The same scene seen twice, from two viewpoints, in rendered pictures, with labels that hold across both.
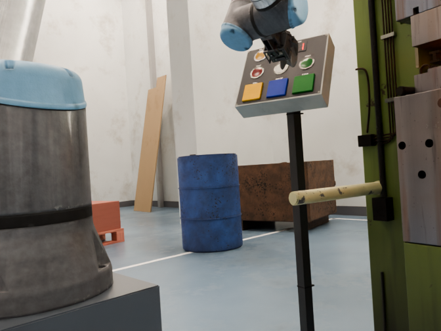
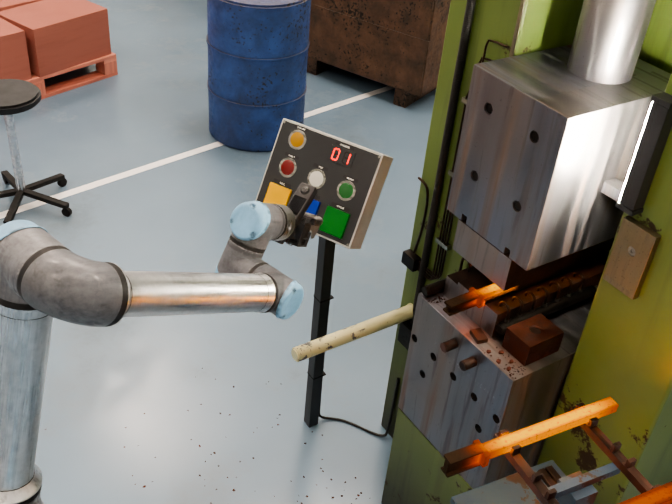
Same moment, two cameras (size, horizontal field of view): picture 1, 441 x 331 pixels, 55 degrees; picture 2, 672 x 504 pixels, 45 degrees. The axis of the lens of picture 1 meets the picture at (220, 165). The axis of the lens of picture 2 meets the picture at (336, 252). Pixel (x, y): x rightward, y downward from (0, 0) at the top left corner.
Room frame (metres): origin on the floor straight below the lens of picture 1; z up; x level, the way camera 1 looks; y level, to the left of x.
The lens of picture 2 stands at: (-0.42, -0.24, 2.28)
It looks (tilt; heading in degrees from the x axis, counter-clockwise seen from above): 36 degrees down; 357
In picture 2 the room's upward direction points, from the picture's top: 6 degrees clockwise
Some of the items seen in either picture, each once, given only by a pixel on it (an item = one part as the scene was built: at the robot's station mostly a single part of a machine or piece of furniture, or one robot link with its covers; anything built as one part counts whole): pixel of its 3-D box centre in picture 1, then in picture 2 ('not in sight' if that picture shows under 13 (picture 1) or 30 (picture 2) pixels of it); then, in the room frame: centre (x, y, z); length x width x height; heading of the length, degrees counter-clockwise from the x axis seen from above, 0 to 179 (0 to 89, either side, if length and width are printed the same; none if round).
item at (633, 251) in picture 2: not in sight; (630, 257); (1.03, -0.95, 1.27); 0.09 x 0.02 x 0.17; 34
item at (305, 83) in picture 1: (303, 84); (335, 222); (1.48, -0.31, 1.01); 0.07 x 0.05 x 0.07; 59
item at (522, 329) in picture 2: not in sight; (532, 339); (1.10, -0.82, 0.95); 0.12 x 0.09 x 0.07; 124
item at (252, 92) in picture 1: (252, 92); (277, 198); (1.58, -0.14, 1.01); 0.07 x 0.05 x 0.07; 59
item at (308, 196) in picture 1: (339, 192); (355, 332); (1.46, -0.41, 0.62); 0.44 x 0.05 x 0.05; 124
